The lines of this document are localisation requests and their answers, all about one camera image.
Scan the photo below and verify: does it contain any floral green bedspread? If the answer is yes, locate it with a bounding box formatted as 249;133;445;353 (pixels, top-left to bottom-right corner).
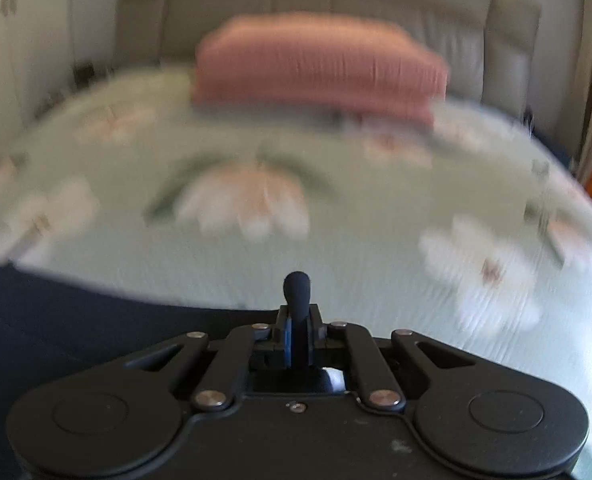
0;66;592;480

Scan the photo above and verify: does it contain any folded pink blanket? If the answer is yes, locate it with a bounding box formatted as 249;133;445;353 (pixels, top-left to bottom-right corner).
190;11;450;130

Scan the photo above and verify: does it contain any navy striped zip hoodie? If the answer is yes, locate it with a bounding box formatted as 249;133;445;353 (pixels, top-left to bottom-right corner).
0;259;327;480

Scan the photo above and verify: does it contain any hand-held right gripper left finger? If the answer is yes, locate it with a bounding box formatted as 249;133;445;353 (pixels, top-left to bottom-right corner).
123;305;293;413

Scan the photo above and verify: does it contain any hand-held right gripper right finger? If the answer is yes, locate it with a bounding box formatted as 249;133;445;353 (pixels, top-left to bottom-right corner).
308;304;471;413

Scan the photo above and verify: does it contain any white wardrobe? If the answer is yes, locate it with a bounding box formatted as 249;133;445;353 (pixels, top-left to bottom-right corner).
0;0;124;131

